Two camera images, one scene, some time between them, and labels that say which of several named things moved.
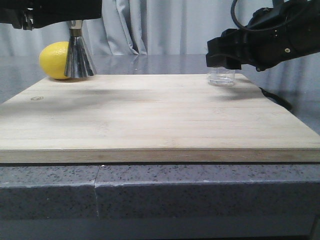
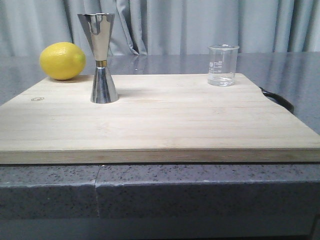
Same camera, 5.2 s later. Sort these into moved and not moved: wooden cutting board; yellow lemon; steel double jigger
Moved: steel double jigger
Not moved: yellow lemon; wooden cutting board
